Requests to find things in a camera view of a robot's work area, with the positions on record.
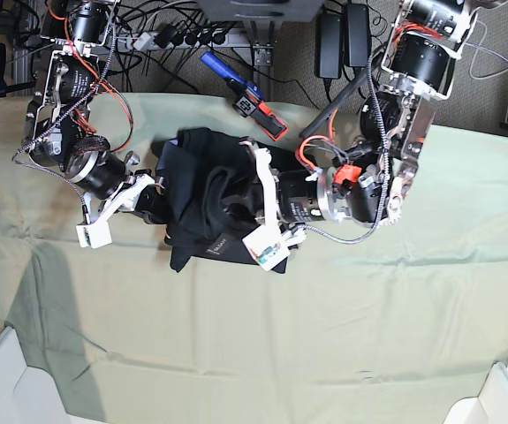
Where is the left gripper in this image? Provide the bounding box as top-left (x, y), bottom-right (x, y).
top-left (238, 137), bottom-right (396, 244)

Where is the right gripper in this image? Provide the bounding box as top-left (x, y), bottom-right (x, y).
top-left (65, 136), bottom-right (170, 224)

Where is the dark navy T-shirt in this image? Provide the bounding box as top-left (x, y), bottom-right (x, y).
top-left (152, 126), bottom-right (307, 276)

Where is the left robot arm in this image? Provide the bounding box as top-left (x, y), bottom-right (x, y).
top-left (243, 1), bottom-right (481, 247)

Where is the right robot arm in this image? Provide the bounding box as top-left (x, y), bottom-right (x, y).
top-left (12, 1), bottom-right (171, 224)

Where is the blue orange bar clamp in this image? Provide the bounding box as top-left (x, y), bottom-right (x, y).
top-left (201, 51), bottom-right (288, 141)

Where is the light green table cloth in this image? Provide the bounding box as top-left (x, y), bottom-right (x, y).
top-left (0, 98), bottom-right (508, 423)

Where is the black power adapter left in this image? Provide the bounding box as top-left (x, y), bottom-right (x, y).
top-left (81, 61), bottom-right (106, 88)

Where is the black power brick pair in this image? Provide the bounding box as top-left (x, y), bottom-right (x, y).
top-left (315, 3), bottom-right (372, 80)

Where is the white bin left corner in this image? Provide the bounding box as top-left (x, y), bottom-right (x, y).
top-left (0, 327), bottom-right (71, 423)

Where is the white bin corner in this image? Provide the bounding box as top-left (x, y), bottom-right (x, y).
top-left (444, 362), bottom-right (508, 424)
top-left (0, 327), bottom-right (71, 423)

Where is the white bin right corner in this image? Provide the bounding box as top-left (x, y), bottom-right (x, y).
top-left (444, 362), bottom-right (508, 424)

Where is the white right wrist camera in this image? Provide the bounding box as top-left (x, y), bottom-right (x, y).
top-left (76, 174), bottom-right (156, 249)

